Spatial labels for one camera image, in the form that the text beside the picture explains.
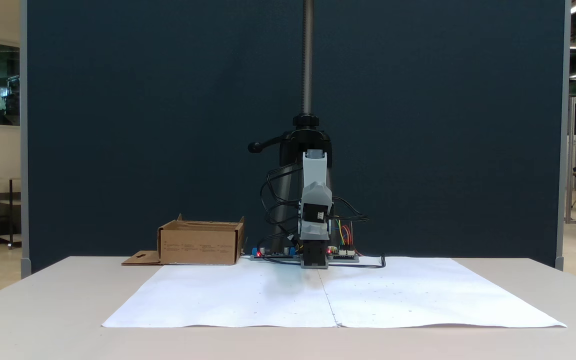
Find brown cardboard box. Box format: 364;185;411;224
122;214;245;266

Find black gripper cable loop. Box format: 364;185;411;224
332;196;370;223

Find blue circuit board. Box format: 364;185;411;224
249;246;300;262

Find long black power cable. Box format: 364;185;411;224
328;254;387;270

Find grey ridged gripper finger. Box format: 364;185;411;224
299;222;331;242

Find framed wall window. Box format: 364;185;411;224
0;35;21;132

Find dark blue partition panel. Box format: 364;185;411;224
19;0;572;280

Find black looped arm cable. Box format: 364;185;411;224
258;162;303;251

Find white paper sheet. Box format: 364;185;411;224
320;256;567;329
102;257;339;329

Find dark shelf cart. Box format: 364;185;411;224
0;176;22;250

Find circuit board with coloured wires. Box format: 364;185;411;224
327;244;360;263

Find black tripod with metal pole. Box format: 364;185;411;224
247;0;334;256

